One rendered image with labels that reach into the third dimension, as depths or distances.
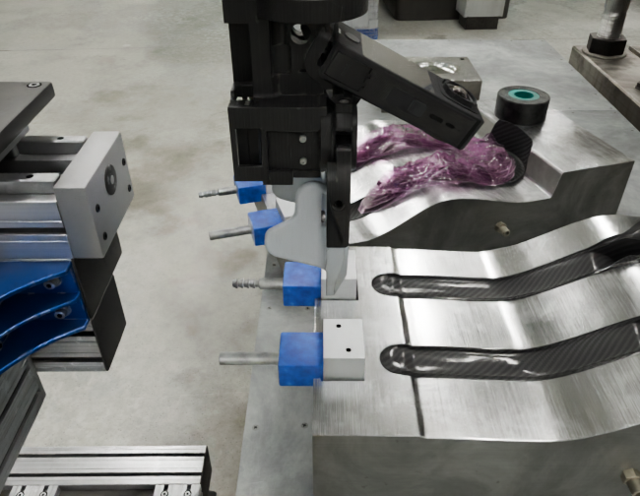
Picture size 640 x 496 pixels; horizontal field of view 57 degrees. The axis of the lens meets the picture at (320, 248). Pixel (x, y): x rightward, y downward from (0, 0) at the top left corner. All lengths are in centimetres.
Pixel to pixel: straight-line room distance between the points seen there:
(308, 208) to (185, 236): 192
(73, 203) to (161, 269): 153
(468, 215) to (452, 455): 37
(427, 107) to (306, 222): 11
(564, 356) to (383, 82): 33
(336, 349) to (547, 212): 46
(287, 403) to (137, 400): 114
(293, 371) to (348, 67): 27
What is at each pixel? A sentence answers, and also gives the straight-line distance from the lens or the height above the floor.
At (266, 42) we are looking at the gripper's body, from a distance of 37.
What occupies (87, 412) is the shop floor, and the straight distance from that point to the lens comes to 176.
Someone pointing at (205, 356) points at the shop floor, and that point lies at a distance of 181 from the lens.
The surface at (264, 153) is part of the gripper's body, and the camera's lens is 38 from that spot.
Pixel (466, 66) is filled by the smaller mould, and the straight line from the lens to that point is 134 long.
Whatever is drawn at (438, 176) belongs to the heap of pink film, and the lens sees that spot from 81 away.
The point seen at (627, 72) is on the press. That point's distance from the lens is 171.
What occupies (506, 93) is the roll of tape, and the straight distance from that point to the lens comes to 100.
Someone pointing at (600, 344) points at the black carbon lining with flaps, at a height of 90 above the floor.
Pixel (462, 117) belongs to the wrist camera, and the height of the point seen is 114.
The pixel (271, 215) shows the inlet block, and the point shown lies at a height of 87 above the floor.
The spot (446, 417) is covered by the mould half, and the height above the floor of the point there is 89.
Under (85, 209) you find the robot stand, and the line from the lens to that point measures 65.
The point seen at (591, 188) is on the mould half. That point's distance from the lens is 90.
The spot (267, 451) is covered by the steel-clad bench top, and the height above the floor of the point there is 80.
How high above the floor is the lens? 129
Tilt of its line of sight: 36 degrees down
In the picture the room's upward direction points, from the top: straight up
